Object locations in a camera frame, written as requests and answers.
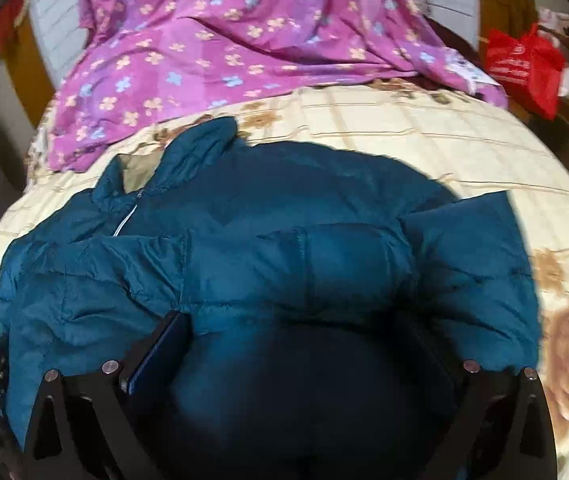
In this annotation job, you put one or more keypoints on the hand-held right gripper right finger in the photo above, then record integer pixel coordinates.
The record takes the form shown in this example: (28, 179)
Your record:
(514, 410)

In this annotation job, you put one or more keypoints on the cream checked floral bed cover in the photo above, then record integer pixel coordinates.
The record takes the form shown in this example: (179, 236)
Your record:
(464, 150)

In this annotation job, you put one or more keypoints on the red shopping bag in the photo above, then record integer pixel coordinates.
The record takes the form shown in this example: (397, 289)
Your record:
(524, 67)

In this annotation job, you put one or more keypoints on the teal quilted down jacket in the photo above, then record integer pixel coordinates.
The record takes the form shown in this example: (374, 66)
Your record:
(289, 260)

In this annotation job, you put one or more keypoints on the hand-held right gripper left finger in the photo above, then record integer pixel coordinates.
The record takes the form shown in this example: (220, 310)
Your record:
(157, 355)

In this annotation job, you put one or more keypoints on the orange wooden door panel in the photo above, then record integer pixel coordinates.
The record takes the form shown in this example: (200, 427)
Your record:
(29, 70)

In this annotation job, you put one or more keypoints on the red gold hanging cloth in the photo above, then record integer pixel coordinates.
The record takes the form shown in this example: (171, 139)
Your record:
(7, 20)

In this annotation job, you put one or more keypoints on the purple floral bed sheet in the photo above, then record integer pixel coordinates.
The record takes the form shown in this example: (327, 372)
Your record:
(264, 35)

